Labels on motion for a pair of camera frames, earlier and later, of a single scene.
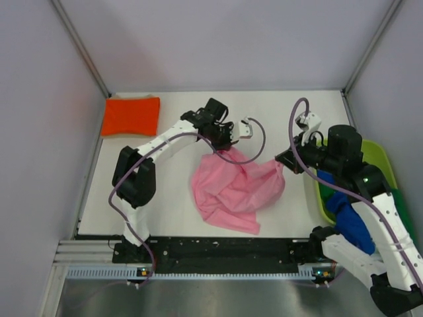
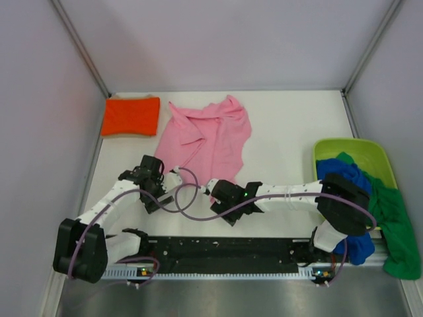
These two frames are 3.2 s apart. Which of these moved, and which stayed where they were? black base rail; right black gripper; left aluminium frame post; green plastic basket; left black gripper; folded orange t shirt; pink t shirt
Moved: pink t shirt; left black gripper; right black gripper
Stayed: folded orange t shirt; green plastic basket; left aluminium frame post; black base rail
